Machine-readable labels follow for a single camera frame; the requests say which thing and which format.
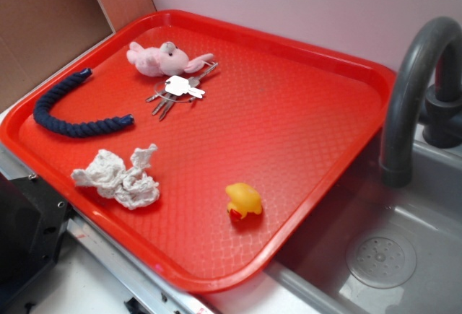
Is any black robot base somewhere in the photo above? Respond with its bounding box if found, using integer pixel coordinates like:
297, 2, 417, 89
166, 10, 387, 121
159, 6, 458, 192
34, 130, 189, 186
1, 175, 70, 307

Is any sink drain strainer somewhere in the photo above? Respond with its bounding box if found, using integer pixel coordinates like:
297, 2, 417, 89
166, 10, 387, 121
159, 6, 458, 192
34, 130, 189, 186
346, 229, 417, 289

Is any red plastic tray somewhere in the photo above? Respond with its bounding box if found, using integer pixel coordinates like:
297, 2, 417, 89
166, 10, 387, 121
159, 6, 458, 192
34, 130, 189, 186
1, 11, 396, 293

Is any brown cardboard panel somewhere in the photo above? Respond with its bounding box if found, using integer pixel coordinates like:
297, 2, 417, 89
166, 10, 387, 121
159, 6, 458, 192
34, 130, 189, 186
1, 0, 155, 111

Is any grey plastic sink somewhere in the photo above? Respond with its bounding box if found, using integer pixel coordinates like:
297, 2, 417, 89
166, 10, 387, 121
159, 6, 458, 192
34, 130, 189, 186
267, 138, 461, 313

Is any pink plush toy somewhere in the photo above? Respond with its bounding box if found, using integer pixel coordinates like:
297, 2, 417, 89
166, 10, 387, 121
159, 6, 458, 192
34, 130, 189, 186
126, 41, 214, 77

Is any silver key bunch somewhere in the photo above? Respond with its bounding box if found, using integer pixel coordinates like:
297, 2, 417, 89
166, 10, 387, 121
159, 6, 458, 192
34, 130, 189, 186
145, 62, 219, 121

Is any dark blue rope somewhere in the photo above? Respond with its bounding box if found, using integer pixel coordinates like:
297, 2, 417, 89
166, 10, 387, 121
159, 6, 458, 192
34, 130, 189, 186
32, 68, 136, 139

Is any grey curved faucet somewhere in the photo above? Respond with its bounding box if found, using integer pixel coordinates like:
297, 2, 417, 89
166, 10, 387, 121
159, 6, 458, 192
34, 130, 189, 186
379, 17, 461, 188

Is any crumpled white cloth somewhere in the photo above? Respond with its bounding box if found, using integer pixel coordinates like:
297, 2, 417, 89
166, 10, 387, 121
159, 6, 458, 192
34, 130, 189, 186
71, 144, 160, 210

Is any yellow rubber duck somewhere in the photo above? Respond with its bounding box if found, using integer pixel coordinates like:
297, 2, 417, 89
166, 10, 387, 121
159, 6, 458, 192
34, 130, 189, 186
225, 183, 263, 222

